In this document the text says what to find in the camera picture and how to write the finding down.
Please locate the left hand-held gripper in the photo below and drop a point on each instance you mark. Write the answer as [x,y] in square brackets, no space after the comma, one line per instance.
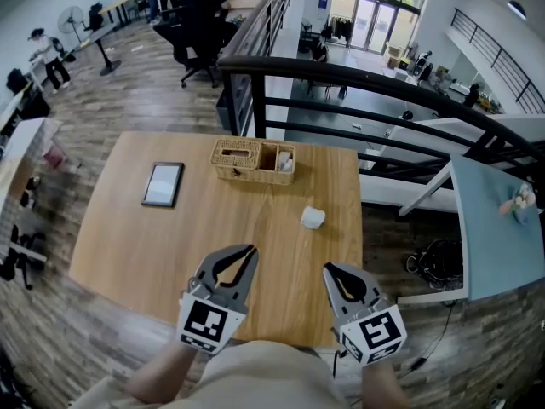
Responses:
[202,322]

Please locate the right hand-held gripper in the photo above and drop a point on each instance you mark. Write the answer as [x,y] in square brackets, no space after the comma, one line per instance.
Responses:
[376,332]

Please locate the white plastic case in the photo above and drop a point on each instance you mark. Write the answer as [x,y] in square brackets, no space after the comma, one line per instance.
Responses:
[310,224]

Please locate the person's right forearm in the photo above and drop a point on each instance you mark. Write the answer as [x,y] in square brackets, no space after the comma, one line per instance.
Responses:
[383,388]

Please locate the person's left forearm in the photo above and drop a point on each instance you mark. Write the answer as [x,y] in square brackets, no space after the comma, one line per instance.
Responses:
[164,373]

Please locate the wooden table with white legs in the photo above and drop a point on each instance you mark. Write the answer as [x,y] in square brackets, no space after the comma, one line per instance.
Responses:
[140,245]

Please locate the wicker tissue box organizer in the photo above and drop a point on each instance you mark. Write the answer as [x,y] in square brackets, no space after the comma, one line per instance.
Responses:
[242,166]

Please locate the person's beige shirt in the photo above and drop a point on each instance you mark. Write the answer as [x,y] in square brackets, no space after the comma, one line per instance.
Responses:
[268,377]

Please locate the white napkin packet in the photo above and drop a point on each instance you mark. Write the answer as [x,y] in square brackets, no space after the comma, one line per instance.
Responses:
[286,162]

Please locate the light blue table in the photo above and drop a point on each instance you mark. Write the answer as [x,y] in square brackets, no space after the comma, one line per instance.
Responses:
[494,245]

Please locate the blue plate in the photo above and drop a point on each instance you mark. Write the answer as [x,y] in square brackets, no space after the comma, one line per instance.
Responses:
[523,216]

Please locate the pale flower bouquet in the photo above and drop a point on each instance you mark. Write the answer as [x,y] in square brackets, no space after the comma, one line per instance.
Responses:
[519,198]

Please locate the pink bin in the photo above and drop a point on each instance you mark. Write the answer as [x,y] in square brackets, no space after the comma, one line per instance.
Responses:
[54,157]

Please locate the black office chair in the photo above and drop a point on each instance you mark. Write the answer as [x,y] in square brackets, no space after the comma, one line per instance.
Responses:
[21,254]

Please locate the curved black railing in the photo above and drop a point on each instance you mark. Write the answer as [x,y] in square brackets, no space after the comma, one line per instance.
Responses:
[277,61]

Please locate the black swivel chair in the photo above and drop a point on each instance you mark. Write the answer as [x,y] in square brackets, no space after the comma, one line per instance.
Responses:
[200,45]

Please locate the black railing with vertical bars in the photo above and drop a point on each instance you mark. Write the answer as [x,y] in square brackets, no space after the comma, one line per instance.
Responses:
[255,17]

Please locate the clothes rack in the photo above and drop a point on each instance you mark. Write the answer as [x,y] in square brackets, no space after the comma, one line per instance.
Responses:
[340,28]

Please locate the light wooden desk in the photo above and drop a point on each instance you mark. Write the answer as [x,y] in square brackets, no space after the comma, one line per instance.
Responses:
[247,2]

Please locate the glass entrance doors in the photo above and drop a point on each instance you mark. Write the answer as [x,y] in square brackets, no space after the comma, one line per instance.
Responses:
[374,15]

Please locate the black balcony railing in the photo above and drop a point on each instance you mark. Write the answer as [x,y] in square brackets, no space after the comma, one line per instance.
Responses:
[489,37]

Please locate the black high back chair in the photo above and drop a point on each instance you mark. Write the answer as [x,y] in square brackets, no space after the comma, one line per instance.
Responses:
[94,15]

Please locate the yellow top desk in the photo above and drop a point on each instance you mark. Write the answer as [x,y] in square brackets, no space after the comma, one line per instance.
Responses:
[116,3]

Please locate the standing fan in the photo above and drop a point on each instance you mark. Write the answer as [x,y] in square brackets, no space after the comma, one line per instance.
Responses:
[70,19]

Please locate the dark pedestal table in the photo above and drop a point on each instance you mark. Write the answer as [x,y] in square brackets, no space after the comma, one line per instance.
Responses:
[100,41]

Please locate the blue wall poster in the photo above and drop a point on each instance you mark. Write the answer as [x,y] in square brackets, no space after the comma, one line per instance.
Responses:
[322,6]

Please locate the dome wall lamp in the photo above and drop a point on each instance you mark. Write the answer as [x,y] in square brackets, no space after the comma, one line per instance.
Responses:
[516,8]

